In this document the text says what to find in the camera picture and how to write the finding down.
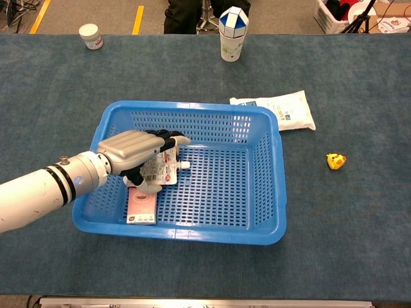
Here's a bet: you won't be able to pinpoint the blue plastic perforated basket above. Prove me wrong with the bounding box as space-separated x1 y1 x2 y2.
71 99 288 246

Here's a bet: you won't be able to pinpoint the small pink white carton box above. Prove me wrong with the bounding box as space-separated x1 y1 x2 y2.
127 187 158 225

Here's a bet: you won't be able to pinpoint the person in black trousers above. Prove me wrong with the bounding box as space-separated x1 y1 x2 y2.
163 0 252 35

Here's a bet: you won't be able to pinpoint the aluminium profile rail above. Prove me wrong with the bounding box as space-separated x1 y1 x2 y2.
38 296 375 308

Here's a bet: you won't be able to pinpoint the yellow chick toy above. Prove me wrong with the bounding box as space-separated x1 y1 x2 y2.
326 153 347 171

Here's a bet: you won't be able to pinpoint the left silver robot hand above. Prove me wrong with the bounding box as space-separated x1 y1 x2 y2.
96 129 192 194

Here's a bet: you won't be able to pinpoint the black tripod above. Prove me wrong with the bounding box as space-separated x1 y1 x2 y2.
340 0 377 35

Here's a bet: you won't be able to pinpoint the white wet wipes pack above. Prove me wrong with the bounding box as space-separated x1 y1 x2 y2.
229 90 317 132

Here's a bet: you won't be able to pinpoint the black floor cables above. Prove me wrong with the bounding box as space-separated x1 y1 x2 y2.
0 0 42 28

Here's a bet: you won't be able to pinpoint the blue white snake cube puzzle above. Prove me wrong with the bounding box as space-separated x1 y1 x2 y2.
218 6 250 39

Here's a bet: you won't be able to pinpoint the white plastic laundry basket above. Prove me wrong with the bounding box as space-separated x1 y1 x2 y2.
313 0 354 35

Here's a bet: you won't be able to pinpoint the white jar with red label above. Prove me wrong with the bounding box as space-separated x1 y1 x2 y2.
78 23 104 51

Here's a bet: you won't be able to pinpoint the white paper cup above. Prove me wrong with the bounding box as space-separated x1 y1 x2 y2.
219 30 246 62

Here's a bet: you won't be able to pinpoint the blue-green table cloth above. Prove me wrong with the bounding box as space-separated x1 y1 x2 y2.
0 33 411 303

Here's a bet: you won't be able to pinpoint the chrome stool base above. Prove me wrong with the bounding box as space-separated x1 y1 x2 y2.
195 0 222 33

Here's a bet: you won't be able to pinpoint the white spouted drink pouch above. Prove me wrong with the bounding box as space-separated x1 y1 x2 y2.
139 146 191 186

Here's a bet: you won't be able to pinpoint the cardboard box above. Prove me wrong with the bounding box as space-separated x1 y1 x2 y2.
369 2 411 33

